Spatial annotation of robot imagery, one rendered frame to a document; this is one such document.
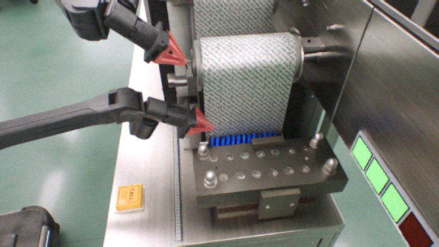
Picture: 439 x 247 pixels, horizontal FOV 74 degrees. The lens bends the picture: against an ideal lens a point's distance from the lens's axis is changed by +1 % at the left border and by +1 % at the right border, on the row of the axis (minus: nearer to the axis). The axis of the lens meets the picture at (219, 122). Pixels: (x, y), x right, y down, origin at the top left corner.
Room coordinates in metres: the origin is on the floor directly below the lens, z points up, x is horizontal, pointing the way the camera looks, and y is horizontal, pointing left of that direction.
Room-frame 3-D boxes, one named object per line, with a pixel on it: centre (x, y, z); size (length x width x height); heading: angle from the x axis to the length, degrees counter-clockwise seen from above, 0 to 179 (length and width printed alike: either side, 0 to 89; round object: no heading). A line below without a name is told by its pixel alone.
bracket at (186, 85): (0.69, 0.10, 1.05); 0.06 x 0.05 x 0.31; 98
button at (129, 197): (0.48, 0.26, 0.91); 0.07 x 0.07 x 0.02; 8
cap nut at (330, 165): (0.48, -0.30, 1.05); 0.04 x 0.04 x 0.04
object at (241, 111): (0.62, -0.08, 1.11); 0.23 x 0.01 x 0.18; 98
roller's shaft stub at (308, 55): (0.70, -0.24, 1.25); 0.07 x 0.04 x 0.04; 98
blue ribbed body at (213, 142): (0.60, -0.08, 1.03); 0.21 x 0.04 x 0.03; 98
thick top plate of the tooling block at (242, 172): (0.51, -0.13, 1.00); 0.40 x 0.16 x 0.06; 98
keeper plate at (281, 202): (0.42, -0.16, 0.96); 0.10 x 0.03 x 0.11; 98
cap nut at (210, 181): (0.44, 0.02, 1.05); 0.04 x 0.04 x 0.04
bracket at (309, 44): (0.70, -0.24, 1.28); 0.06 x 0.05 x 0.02; 98
